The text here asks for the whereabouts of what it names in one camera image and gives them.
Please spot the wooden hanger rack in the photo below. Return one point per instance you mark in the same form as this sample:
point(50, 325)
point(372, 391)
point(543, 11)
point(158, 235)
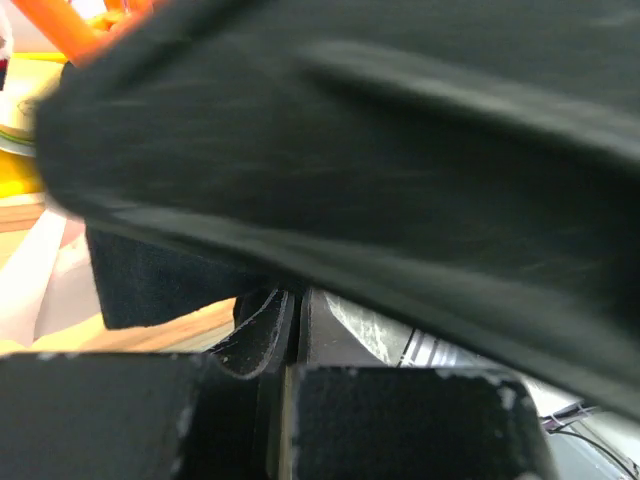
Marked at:
point(192, 332)

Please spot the black sock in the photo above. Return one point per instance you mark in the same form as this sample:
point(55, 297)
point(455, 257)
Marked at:
point(470, 168)

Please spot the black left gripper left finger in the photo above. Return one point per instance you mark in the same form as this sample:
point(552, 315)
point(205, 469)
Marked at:
point(210, 415)

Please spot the orange clothes peg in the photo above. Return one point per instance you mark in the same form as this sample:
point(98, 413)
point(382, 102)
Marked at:
point(77, 39)

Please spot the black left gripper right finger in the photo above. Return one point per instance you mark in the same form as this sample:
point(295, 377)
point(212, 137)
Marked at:
point(352, 417)

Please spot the yellow plastic tray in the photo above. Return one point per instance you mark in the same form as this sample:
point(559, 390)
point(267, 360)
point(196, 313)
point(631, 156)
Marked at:
point(18, 175)

